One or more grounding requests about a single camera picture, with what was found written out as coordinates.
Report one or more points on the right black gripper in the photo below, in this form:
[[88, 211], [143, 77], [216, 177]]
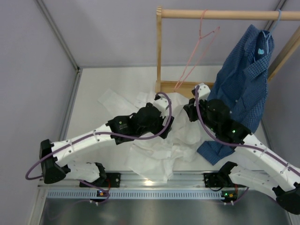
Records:
[[191, 109]]

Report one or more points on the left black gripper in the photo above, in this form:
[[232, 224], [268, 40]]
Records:
[[161, 127]]

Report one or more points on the white shirt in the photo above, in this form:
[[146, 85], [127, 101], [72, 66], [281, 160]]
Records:
[[156, 157]]

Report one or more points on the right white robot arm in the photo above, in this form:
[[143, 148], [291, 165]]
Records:
[[280, 180]]

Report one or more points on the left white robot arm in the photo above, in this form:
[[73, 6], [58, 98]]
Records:
[[58, 159]]

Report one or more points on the blue checked shirt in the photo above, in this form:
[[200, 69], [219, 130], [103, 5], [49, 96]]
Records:
[[242, 82]]

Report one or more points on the wooden clothes rack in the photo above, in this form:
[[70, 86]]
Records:
[[184, 87]]

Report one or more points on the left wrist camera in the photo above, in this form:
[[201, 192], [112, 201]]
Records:
[[162, 104]]

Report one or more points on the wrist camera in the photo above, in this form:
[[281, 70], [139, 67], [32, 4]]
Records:
[[203, 91], [162, 104]]

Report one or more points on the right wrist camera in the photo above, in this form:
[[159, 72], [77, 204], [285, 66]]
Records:
[[203, 91]]

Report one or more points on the aluminium mounting rail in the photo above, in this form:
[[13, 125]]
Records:
[[179, 179]]

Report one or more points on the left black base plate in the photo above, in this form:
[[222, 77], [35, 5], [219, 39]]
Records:
[[111, 179]]

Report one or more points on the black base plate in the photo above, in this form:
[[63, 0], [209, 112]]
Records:
[[111, 179], [216, 181]]

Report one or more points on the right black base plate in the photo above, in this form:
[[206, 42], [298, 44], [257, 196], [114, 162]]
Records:
[[216, 181]]

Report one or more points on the slotted grey cable duct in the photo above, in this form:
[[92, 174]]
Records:
[[139, 194]]

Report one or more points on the blue wire hanger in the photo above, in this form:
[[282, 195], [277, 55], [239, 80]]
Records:
[[264, 43]]

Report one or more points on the aluminium corner post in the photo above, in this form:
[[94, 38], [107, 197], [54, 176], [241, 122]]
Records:
[[57, 33]]

